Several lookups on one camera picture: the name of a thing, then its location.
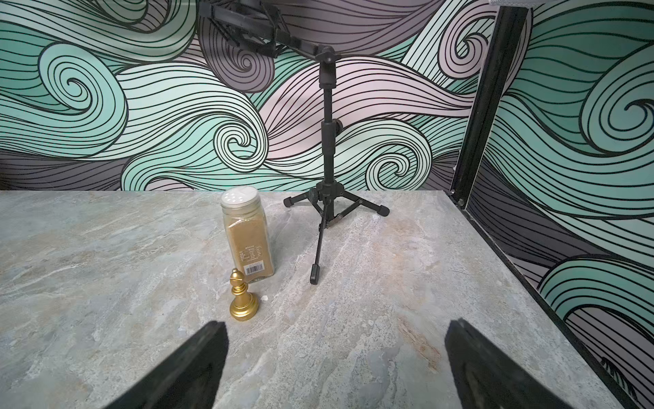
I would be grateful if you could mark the black corner frame post right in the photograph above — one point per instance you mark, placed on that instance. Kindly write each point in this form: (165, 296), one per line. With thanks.
(493, 77)

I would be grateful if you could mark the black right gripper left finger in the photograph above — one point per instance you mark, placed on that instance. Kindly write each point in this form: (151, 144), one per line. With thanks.
(188, 378)

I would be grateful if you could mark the black tripod microphone stand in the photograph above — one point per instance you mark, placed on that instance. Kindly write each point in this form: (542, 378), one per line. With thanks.
(259, 27)

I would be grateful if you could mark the spice jar with white lid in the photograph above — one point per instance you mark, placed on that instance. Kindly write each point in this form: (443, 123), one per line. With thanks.
(246, 227)

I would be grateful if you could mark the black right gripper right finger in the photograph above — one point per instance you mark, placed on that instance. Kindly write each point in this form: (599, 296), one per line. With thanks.
(485, 377)

